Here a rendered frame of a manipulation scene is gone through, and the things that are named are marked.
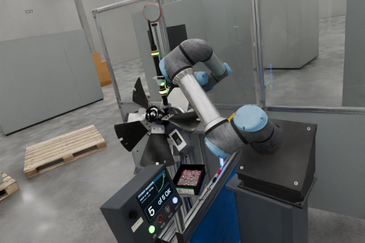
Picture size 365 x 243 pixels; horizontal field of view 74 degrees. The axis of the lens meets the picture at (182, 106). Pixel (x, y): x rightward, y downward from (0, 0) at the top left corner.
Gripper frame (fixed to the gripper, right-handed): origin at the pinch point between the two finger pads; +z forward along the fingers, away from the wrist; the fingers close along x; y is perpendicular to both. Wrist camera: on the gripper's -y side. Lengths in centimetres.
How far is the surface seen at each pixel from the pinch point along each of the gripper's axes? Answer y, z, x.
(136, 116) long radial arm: 34.7, 35.0, 7.7
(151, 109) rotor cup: 22.4, 8.2, -2.8
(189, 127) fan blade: 30.0, -24.0, -8.7
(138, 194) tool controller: 21, -43, -75
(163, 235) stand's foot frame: 140, 24, -7
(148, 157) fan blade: 47, 2, -23
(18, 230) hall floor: 148, 181, -59
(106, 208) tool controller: 22, -36, -83
